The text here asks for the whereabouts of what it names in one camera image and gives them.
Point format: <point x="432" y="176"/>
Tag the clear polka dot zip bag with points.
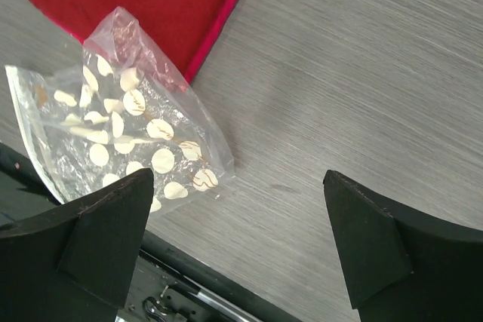
<point x="125" y="108"/>

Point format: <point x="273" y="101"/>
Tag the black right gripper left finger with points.
<point x="75" y="262"/>

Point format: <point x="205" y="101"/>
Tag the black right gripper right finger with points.
<point x="400" y="264"/>

